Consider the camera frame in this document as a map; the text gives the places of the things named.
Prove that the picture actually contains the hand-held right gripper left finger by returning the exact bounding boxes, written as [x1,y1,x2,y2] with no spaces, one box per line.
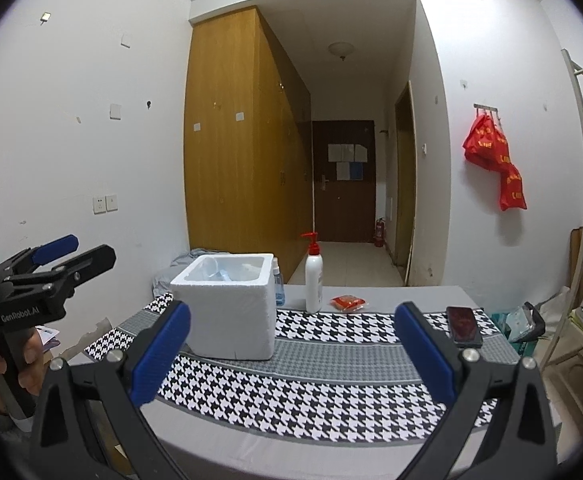
[28,300,192,480]

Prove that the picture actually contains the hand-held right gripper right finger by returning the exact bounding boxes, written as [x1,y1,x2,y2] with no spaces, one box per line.
[394,301,559,480]

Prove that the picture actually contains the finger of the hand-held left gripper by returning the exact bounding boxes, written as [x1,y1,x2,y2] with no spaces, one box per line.
[0,234,79,276]
[1,244,117,297]

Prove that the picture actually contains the white foam box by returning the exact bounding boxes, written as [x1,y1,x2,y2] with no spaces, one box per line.
[170,253,277,361]

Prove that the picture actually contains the person's left hand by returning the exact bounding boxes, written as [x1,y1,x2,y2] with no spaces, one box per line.
[0,327,48,400]

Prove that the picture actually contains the black smartphone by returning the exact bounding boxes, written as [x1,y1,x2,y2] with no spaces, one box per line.
[445,306,483,347]

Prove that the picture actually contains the cardboard piece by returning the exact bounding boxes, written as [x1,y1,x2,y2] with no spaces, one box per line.
[64,316,112,361]

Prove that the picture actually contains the red snack packet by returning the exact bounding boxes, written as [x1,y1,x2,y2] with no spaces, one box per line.
[330,294,367,312]

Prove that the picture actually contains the pale green tissue pack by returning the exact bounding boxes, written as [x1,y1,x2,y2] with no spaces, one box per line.
[491,302,545,356]

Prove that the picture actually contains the black and white houndstooth runner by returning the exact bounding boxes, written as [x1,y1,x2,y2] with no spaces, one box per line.
[85,292,505,443]

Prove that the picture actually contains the white bottle with red pump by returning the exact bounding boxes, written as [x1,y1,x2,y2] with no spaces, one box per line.
[301,231,325,314]

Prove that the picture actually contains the small clear spray bottle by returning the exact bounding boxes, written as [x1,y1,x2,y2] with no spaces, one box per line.
[271,257,286,307]

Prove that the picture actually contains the dark brown entrance door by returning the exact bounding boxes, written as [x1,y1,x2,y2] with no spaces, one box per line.
[312,120,376,243]

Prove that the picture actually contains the light wooden side door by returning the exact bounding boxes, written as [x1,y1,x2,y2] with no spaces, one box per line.
[394,81,417,281]

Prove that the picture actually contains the wooden board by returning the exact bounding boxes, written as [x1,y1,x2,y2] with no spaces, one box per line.
[569,227,583,293]

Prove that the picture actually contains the wooden wardrobe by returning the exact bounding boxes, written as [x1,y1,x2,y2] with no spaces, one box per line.
[184,6,315,281]

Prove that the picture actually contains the red plastic bag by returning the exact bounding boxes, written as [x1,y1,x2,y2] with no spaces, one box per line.
[463,114,511,167]
[497,164,528,212]

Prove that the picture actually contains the white paper notices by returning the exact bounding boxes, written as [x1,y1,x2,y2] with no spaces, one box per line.
[329,144,368,163]

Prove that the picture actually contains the ceiling lamp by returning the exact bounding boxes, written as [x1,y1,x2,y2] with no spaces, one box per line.
[327,42,356,62]

